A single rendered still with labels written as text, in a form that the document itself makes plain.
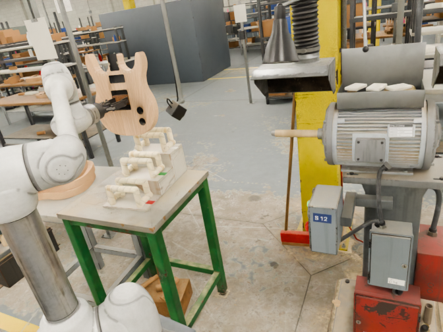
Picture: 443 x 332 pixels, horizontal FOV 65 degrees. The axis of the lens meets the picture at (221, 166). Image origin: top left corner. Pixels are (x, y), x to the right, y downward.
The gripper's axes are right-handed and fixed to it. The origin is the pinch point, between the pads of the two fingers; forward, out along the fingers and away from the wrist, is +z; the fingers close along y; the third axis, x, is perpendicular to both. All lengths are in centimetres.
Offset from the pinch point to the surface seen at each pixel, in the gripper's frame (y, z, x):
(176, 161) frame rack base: 13.9, 16.3, -39.7
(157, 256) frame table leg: 22, -30, -68
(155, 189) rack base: 11.0, -4.7, -46.5
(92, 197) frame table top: -28, -11, -51
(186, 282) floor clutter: 2, 16, -130
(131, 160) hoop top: -1.1, -2.4, -31.2
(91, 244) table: -84, 25, -117
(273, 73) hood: 78, -1, 8
